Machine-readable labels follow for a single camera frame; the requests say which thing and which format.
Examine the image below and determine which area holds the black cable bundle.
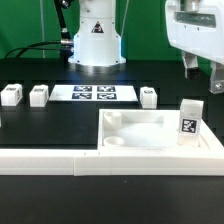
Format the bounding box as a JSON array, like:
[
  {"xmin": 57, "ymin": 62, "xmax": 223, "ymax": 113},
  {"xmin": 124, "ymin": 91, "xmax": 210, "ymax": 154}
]
[{"xmin": 2, "ymin": 0, "xmax": 75, "ymax": 60}]

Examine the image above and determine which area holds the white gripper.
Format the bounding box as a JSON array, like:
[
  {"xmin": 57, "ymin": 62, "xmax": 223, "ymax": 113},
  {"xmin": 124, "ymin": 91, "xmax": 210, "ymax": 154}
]
[{"xmin": 165, "ymin": 0, "xmax": 224, "ymax": 94}]

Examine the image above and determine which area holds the white L-shaped obstacle fence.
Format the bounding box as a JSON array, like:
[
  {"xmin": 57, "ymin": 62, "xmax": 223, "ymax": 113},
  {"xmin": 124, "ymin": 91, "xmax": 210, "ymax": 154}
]
[{"xmin": 0, "ymin": 149, "xmax": 224, "ymax": 176}]

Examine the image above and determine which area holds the white square tabletop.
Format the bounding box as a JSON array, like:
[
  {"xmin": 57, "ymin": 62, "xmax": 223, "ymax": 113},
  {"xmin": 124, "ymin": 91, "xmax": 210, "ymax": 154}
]
[{"xmin": 97, "ymin": 109, "xmax": 224, "ymax": 154}]

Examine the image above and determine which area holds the white sheet with tags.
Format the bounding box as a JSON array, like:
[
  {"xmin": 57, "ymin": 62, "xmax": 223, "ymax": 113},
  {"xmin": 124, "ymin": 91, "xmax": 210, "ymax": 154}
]
[{"xmin": 49, "ymin": 85, "xmax": 138, "ymax": 102}]

